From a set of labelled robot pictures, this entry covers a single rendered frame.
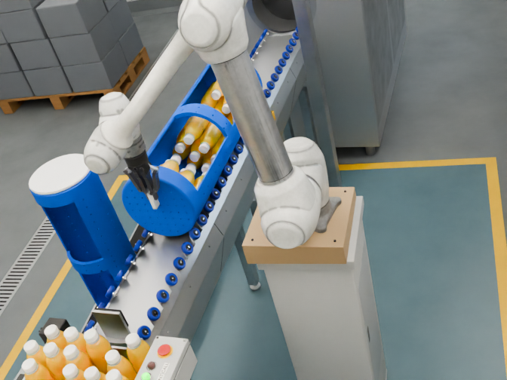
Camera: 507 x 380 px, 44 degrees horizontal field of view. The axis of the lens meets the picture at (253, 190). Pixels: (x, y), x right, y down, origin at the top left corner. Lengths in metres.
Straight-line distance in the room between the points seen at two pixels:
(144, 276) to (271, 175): 0.75
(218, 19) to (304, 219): 0.59
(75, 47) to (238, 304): 2.95
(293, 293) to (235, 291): 1.27
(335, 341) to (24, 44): 4.15
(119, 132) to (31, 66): 4.04
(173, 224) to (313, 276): 0.56
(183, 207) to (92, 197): 0.66
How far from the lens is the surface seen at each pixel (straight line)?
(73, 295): 3.80
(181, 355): 1.73
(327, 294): 2.11
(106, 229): 2.85
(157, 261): 2.29
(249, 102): 1.60
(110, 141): 1.81
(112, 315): 2.00
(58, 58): 5.66
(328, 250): 1.92
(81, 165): 2.78
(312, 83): 2.96
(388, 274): 3.29
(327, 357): 2.39
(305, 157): 1.87
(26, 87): 5.96
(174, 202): 2.19
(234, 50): 1.54
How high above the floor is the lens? 2.38
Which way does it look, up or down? 37 degrees down
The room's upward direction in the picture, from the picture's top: 16 degrees counter-clockwise
